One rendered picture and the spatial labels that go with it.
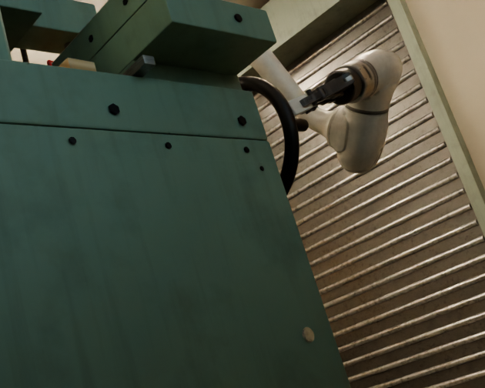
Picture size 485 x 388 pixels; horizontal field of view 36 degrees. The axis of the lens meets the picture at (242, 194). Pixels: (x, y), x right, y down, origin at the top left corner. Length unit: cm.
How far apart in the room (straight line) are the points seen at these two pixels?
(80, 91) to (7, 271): 28
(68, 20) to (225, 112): 34
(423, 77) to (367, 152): 248
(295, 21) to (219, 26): 342
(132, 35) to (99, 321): 45
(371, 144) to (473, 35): 249
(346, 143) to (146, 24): 79
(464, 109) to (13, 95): 341
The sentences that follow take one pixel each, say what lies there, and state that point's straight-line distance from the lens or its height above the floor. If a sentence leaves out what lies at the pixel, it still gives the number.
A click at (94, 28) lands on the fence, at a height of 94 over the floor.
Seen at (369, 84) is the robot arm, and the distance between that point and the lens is 165.
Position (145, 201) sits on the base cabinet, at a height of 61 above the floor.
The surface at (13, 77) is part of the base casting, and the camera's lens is 96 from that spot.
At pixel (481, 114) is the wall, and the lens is 411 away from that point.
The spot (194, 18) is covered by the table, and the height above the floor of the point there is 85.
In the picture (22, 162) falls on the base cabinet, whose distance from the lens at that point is 90.
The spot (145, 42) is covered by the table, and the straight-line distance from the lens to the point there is 109.
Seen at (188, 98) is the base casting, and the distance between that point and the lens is 111.
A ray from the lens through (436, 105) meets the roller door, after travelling 416.
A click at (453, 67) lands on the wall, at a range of 422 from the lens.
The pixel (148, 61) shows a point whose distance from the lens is 105.
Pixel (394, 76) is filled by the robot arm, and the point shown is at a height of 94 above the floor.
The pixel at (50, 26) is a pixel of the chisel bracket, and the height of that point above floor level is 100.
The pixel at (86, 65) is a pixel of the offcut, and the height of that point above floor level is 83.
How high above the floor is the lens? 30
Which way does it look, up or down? 17 degrees up
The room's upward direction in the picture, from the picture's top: 18 degrees counter-clockwise
